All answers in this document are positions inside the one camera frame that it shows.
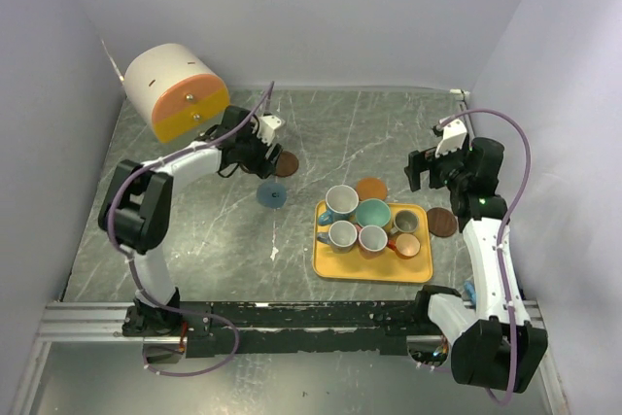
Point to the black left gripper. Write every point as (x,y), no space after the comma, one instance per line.
(263,167)

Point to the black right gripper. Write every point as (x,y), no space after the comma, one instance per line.
(426,159)

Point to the dark brown wooden coaster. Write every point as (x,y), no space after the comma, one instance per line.
(287,164)

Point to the blue round coaster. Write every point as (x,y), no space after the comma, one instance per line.
(272,195)

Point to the light orange wooden coaster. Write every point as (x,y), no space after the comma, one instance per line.
(371,188)

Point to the dark walnut wooden coaster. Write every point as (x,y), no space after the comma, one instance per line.
(441,222)

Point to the yellow plastic tray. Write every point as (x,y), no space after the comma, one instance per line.
(387,266)

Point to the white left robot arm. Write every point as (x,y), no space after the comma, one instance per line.
(136,211)

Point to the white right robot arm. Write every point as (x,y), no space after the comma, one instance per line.
(494,344)

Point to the teal cup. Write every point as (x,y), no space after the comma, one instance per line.
(374,211)

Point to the orange copper cup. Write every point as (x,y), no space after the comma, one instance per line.
(405,245)

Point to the white pink cup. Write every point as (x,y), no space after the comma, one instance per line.
(373,240)

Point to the white cylindrical drawer cabinet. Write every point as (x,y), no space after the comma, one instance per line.
(174,91)

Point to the blue clip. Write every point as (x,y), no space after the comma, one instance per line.
(470,291)

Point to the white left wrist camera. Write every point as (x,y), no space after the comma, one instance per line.
(268,126)

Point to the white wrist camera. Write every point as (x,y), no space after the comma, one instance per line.
(268,126)
(453,134)

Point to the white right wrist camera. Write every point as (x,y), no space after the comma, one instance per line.
(453,134)

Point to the grey yellow-handled cup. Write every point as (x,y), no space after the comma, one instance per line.
(404,221)

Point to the large white blue-handled mug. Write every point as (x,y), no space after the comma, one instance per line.
(341,202)

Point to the white grey-handled cup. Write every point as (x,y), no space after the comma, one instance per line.
(341,237)

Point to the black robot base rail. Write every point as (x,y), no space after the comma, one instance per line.
(208,329)

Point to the aluminium frame rail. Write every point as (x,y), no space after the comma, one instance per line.
(84,322)

